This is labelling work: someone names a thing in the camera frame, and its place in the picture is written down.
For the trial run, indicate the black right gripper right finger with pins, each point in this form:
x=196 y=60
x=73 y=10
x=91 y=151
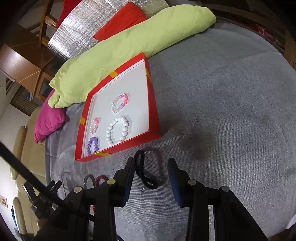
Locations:
x=232 y=221

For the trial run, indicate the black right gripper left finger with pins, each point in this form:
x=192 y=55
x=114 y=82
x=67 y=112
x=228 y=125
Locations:
x=97 y=204

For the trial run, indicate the silver metal cuff bangle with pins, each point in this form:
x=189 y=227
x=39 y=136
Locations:
x=89 y=182

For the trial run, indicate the beige leather headboard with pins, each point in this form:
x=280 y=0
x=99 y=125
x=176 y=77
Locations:
x=32 y=155

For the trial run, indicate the red shallow cardboard box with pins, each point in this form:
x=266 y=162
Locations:
x=119 y=113

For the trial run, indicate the magenta pillow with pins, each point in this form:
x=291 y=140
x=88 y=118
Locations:
x=48 y=120

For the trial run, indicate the grey bed blanket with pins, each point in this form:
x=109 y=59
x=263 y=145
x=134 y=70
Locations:
x=226 y=105

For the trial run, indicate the light green pillow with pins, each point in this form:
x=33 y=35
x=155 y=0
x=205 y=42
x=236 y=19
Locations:
x=79 y=75

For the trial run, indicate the wooden cabinet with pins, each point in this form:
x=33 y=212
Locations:
x=29 y=64

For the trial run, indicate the silver foil insulation sheet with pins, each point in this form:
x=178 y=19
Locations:
x=81 y=20

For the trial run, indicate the red pillow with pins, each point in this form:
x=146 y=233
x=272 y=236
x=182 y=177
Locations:
x=128 y=16

